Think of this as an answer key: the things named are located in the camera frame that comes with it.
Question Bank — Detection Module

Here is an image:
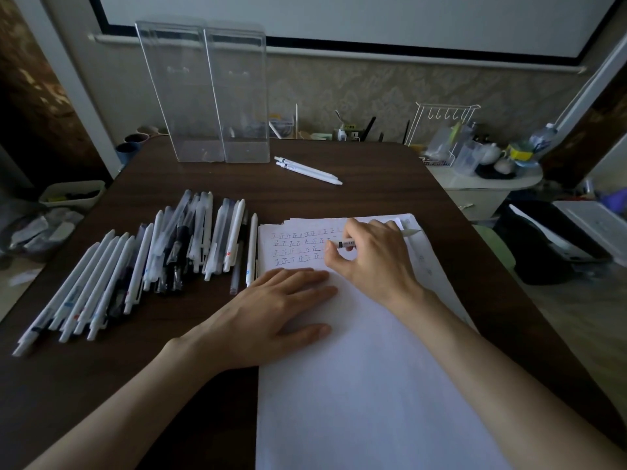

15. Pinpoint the white projector screen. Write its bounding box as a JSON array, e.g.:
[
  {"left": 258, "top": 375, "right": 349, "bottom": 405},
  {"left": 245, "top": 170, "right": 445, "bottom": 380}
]
[{"left": 88, "top": 0, "right": 623, "bottom": 74}]

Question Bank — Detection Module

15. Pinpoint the white teapot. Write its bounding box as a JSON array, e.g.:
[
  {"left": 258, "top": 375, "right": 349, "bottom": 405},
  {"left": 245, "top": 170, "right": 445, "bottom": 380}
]
[{"left": 477, "top": 143, "right": 504, "bottom": 166}]

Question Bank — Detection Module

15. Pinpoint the stack of white paper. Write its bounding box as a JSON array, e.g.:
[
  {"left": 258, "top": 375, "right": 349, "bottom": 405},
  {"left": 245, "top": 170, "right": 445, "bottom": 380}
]
[{"left": 254, "top": 213, "right": 513, "bottom": 470}]

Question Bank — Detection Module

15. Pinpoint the person's left forearm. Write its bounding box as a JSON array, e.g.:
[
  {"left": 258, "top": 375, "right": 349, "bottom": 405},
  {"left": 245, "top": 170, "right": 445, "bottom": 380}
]
[{"left": 24, "top": 337, "right": 231, "bottom": 470}]

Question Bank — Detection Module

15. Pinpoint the white wire hook rack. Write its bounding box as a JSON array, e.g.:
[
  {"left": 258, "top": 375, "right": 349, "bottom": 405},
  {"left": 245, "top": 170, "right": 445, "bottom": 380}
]
[{"left": 404, "top": 102, "right": 482, "bottom": 167}]

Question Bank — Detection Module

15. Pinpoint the black router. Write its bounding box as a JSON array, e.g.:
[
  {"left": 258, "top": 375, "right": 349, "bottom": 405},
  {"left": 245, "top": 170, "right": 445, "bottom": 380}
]
[{"left": 360, "top": 116, "right": 411, "bottom": 142}]

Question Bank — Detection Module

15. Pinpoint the person's right hand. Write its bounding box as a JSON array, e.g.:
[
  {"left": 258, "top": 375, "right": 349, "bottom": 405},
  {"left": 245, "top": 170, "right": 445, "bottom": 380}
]
[{"left": 323, "top": 217, "right": 428, "bottom": 315}]

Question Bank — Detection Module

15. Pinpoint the translucent pen with blue cap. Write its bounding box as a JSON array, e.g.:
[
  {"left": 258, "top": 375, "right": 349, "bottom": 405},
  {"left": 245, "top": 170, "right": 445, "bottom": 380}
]
[{"left": 217, "top": 198, "right": 235, "bottom": 270}]

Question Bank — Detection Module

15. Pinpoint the person's left hand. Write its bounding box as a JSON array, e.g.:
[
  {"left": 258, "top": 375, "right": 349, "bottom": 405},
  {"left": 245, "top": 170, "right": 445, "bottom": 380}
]
[{"left": 164, "top": 268, "right": 339, "bottom": 375}]

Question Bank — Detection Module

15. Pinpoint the black round tray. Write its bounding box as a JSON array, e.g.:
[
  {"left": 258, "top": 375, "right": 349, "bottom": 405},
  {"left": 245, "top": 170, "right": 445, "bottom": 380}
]
[{"left": 475, "top": 163, "right": 518, "bottom": 180}]

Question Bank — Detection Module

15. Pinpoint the purple bottle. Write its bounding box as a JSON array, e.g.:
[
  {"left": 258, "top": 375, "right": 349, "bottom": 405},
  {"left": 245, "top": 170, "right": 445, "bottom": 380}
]
[{"left": 600, "top": 187, "right": 627, "bottom": 211}]

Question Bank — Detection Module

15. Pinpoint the person's right forearm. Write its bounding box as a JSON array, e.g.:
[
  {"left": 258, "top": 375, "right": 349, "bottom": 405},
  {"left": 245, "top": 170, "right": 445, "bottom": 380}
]
[{"left": 391, "top": 288, "right": 627, "bottom": 470}]

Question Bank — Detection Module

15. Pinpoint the clear plastic bottle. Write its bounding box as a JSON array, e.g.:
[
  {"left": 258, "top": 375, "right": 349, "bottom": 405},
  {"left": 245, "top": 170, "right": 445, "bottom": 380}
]
[{"left": 528, "top": 123, "right": 558, "bottom": 153}]

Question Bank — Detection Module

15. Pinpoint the black bag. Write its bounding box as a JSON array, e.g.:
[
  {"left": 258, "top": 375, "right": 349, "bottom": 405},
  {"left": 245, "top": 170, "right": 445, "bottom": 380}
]
[{"left": 494, "top": 200, "right": 613, "bottom": 285}]

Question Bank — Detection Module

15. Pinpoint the group of colourful cups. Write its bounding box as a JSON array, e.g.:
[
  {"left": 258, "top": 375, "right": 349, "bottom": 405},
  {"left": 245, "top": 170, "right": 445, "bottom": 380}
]
[{"left": 115, "top": 124, "right": 170, "bottom": 166}]

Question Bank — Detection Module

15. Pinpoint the beige plastic bin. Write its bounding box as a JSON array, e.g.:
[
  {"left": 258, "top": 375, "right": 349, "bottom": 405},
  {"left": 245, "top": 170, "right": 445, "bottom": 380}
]
[{"left": 39, "top": 180, "right": 107, "bottom": 210}]

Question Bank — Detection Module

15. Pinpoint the clear plastic measuring jug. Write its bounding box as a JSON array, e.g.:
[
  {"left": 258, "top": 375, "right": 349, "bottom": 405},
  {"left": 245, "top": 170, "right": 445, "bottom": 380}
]
[{"left": 453, "top": 139, "right": 483, "bottom": 177}]

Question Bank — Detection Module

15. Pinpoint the white paper scrap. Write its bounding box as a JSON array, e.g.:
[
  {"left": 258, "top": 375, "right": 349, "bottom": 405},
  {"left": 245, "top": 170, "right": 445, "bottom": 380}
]
[{"left": 7, "top": 268, "right": 42, "bottom": 287}]

